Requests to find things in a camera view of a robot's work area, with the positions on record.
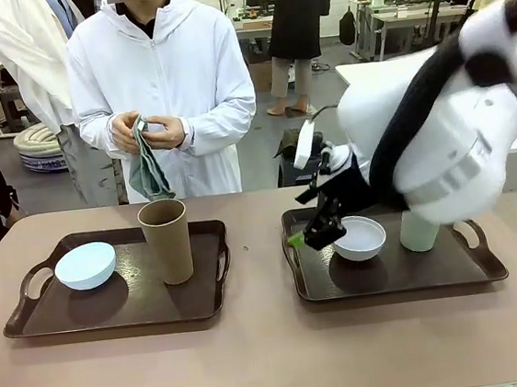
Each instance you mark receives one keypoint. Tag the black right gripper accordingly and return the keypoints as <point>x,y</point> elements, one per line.
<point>326,181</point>

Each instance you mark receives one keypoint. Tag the teal green cloth mat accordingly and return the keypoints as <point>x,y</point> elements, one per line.
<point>147,170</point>

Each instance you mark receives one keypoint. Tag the person's left forearm white sleeve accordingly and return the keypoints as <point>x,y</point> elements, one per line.
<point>223,118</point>

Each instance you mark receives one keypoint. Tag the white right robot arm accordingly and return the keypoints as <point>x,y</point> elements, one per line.
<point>448,150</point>

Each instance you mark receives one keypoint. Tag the person's right forearm white sleeve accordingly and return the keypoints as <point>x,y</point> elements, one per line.
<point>95,136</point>

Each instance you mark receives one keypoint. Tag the dark brown serving tray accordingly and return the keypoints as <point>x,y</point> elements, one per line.
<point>415,271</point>

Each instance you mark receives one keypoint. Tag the dark brown tray with cloth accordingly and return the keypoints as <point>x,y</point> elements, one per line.
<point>136,305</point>

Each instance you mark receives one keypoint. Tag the person's right hand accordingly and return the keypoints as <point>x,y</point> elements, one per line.
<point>124,134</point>

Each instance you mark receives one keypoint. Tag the person's left hand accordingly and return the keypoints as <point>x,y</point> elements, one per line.
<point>170,132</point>

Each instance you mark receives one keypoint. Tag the white bowl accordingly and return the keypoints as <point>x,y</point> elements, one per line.
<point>361,243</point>

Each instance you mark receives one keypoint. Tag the pale green tall cup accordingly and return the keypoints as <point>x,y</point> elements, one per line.
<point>418,237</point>

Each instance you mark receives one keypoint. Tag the dark grey step stool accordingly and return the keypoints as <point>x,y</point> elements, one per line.
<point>18,108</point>

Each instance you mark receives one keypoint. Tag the light blue bowl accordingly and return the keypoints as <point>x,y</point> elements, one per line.
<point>86,269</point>

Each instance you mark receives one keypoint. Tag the cardboard tube roll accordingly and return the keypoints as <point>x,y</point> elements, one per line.
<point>167,244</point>

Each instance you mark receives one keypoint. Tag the person in cream coat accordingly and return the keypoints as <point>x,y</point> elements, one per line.
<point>26,56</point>

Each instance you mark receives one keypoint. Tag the black backpack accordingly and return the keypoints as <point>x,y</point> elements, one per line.
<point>347,27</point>

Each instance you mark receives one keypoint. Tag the person in white hooded jacket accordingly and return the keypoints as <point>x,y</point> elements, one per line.
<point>190,71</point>

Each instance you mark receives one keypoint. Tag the person in black coat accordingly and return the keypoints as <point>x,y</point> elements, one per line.
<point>297,14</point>

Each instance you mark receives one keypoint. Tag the white lab workbench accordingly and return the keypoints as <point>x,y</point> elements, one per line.
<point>406,16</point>

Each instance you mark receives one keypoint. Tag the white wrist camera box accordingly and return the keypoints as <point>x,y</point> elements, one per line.
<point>303,147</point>

